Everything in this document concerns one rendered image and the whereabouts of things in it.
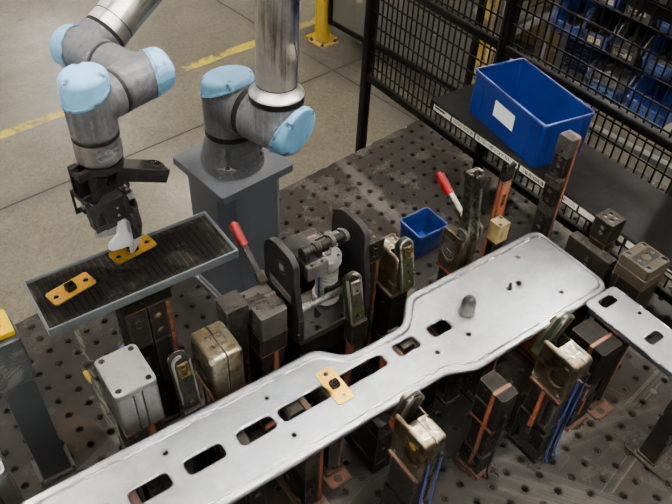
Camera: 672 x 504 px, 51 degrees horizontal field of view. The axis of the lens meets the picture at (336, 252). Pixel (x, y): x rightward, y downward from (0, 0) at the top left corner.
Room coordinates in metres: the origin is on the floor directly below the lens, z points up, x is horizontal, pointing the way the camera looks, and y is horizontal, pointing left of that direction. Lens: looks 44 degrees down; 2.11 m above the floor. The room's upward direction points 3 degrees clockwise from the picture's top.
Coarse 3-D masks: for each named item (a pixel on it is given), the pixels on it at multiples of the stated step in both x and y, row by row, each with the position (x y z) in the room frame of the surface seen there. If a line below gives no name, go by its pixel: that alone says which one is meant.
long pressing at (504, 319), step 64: (512, 256) 1.18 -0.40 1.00; (448, 320) 0.98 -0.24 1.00; (512, 320) 0.99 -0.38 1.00; (256, 384) 0.79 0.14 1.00; (320, 384) 0.80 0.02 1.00; (384, 384) 0.81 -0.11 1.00; (128, 448) 0.64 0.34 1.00; (192, 448) 0.65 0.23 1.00; (256, 448) 0.66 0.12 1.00; (320, 448) 0.67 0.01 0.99
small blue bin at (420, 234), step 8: (424, 208) 1.59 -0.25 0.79; (408, 216) 1.55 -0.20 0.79; (416, 216) 1.57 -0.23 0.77; (424, 216) 1.59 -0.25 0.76; (432, 216) 1.57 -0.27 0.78; (408, 224) 1.56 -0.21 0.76; (416, 224) 1.57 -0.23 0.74; (424, 224) 1.59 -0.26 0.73; (432, 224) 1.57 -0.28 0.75; (440, 224) 1.55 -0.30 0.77; (400, 232) 1.53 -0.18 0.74; (408, 232) 1.51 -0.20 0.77; (416, 232) 1.57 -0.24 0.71; (424, 232) 1.58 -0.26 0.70; (432, 232) 1.49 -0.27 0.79; (440, 232) 1.51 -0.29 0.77; (416, 240) 1.48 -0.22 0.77; (424, 240) 1.47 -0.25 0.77; (432, 240) 1.50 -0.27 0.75; (440, 240) 1.52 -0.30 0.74; (416, 248) 1.47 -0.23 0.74; (424, 248) 1.48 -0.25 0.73; (432, 248) 1.50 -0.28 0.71; (416, 256) 1.47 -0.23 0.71
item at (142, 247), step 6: (144, 240) 0.96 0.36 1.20; (150, 240) 0.96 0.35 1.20; (138, 246) 0.95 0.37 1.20; (144, 246) 0.95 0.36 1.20; (150, 246) 0.95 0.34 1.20; (114, 252) 0.93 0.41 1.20; (120, 252) 0.93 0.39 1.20; (126, 252) 0.93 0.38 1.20; (138, 252) 0.93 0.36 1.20; (114, 258) 0.91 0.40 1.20; (120, 258) 0.91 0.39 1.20; (126, 258) 0.91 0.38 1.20; (132, 258) 0.92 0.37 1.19; (120, 264) 0.90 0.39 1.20
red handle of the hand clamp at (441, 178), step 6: (438, 174) 1.28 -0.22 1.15; (444, 174) 1.29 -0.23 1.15; (438, 180) 1.28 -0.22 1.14; (444, 180) 1.27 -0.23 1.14; (444, 186) 1.26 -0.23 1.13; (450, 186) 1.26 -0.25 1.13; (444, 192) 1.26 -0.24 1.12; (450, 192) 1.25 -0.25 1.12; (450, 198) 1.24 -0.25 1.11; (456, 198) 1.25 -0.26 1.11; (456, 204) 1.23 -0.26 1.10; (456, 210) 1.22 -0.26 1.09; (462, 210) 1.22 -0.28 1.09
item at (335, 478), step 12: (312, 396) 0.82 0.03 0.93; (324, 396) 0.79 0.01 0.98; (336, 444) 0.79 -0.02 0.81; (324, 456) 0.79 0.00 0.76; (336, 456) 0.79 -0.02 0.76; (324, 468) 0.79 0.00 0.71; (336, 468) 0.79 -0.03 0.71; (324, 480) 0.77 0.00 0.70; (336, 480) 0.77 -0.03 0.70; (348, 480) 0.77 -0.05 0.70
